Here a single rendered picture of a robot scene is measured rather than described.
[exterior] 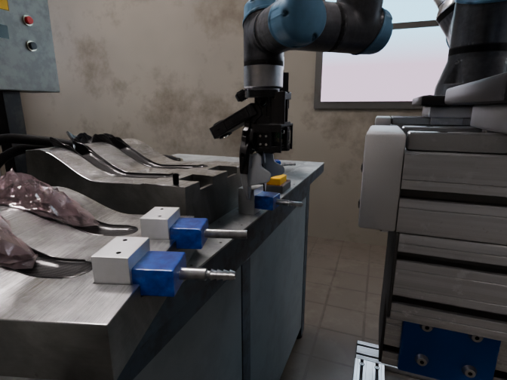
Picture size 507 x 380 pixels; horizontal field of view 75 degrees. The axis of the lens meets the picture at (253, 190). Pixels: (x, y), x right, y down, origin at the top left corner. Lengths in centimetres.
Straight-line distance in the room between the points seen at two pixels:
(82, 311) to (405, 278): 28
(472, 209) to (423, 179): 5
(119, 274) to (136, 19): 303
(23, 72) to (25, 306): 115
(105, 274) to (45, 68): 119
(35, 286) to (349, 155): 233
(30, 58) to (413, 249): 134
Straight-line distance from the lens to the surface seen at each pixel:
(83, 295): 34
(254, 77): 63
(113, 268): 34
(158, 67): 311
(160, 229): 43
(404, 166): 32
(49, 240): 45
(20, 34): 144
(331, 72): 251
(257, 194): 68
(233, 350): 83
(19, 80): 141
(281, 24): 53
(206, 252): 52
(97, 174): 71
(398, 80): 249
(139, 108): 323
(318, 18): 55
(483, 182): 33
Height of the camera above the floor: 102
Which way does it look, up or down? 14 degrees down
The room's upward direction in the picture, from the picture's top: straight up
